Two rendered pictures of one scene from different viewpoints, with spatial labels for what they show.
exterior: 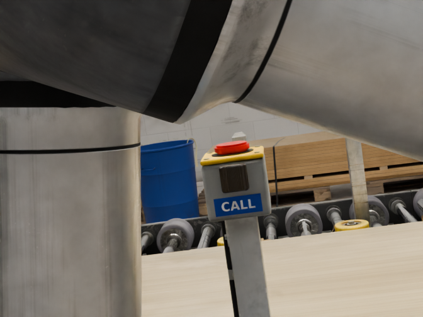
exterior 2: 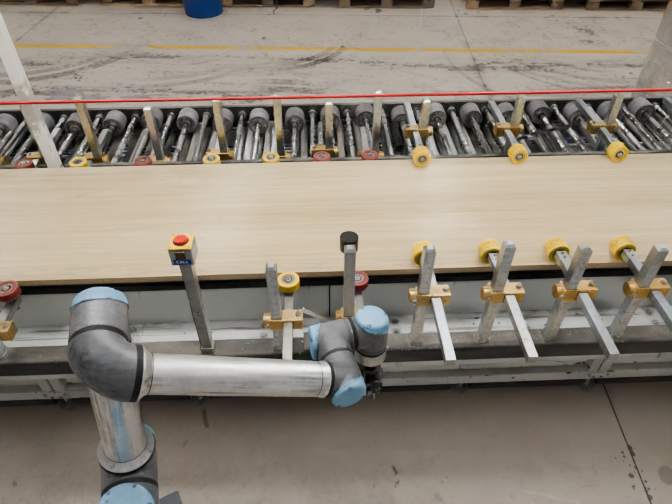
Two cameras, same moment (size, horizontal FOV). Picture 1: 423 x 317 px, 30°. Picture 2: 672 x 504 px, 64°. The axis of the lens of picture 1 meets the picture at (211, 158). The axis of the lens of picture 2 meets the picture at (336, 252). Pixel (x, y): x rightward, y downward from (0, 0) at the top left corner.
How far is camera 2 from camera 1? 1.08 m
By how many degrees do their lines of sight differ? 36
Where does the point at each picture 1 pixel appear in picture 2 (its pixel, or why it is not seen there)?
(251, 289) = (189, 281)
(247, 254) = (187, 272)
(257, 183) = (189, 256)
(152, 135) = not seen: outside the picture
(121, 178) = not seen: hidden behind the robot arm
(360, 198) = (279, 137)
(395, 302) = (265, 239)
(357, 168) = (279, 123)
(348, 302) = (247, 234)
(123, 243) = not seen: hidden behind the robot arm
